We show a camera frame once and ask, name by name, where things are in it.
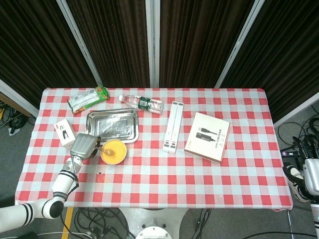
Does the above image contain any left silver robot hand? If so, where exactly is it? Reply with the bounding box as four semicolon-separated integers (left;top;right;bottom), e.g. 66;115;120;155
69;132;102;160

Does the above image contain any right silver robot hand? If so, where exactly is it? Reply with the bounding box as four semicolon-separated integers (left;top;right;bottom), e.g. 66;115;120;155
304;158;319;196

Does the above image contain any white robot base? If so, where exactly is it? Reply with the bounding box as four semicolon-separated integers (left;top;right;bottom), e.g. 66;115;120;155
117;208;190;239

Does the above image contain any yellow bowl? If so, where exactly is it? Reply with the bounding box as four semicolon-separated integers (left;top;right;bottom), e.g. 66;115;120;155
100;139;128;165

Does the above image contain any rectangular stainless steel tray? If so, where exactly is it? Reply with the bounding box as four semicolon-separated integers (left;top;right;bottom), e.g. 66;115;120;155
85;109;140;146

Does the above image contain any black and white sneaker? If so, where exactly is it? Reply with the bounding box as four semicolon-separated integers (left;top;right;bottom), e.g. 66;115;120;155
283;164;313;204

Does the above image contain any small white product box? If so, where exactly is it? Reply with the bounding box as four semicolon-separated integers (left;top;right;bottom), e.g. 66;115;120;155
53;119;77;148

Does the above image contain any black numbered device box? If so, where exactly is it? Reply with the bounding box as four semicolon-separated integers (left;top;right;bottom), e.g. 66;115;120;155
281;148;301;158

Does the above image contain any green snack packet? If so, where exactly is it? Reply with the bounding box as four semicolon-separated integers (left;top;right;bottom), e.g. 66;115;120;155
67;86;110;115

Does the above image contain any clear water bottle green label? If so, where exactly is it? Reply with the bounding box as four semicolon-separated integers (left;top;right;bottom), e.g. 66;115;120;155
118;94;164;115

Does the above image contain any red white checked tablecloth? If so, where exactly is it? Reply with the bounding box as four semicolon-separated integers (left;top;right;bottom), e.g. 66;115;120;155
15;87;294;212

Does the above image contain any white folding laptop stand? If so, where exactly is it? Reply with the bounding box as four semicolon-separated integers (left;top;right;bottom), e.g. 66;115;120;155
162;101;184;154

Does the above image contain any dark pleated curtain panel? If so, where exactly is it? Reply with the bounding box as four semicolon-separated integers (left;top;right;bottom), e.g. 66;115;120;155
221;0;319;120
66;0;152;88
159;0;255;88
0;0;98;110

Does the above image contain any black floor cable bundle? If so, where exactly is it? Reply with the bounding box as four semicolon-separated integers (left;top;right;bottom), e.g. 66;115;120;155
0;101;35;135
74;208;135;239
276;104;319;160
194;208;212;239

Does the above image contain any white partition post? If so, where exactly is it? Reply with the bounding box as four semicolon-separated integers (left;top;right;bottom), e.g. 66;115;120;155
273;92;319;127
0;79;39;118
215;0;265;88
56;0;103;87
146;0;160;88

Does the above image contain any white USB cable box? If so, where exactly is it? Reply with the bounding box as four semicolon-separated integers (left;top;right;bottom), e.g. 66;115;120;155
183;112;231;164

